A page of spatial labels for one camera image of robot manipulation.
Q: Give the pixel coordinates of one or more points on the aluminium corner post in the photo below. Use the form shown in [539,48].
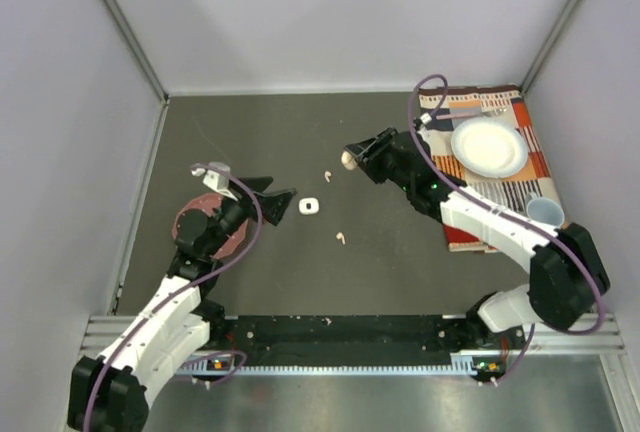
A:
[550,43]
[135,49]

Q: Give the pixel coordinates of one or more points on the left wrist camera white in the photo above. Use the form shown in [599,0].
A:
[215,176]

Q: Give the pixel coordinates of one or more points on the white paper plate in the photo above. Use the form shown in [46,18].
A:
[489,148]

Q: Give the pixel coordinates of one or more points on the light blue cup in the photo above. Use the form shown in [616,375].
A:
[544,210]

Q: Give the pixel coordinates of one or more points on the pink earbud charging case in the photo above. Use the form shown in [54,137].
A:
[348,161]

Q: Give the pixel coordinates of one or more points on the right aluminium corner post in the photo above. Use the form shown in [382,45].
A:
[550,43]

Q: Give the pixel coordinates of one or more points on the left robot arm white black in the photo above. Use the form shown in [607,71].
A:
[115,390]

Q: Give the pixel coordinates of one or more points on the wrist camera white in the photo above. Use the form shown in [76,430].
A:
[215,176]
[424,120]

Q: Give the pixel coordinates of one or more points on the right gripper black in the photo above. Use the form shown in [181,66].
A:
[371,165]

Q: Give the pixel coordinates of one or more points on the left aluminium corner post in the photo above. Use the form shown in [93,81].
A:
[135,49]

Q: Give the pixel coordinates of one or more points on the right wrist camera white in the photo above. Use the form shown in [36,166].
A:
[424,120]

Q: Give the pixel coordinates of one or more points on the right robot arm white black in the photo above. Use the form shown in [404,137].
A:
[566,274]

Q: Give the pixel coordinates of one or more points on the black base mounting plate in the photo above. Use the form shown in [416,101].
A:
[370,340]

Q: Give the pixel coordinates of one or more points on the pink handled fork rear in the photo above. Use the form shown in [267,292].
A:
[486,113]

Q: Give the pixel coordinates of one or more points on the patterned orange placemat cloth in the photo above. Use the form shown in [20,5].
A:
[510,192]

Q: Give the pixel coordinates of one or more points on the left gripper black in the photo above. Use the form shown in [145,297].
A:
[273,204]

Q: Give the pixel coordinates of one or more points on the white earbud charging case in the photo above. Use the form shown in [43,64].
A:
[309,206]

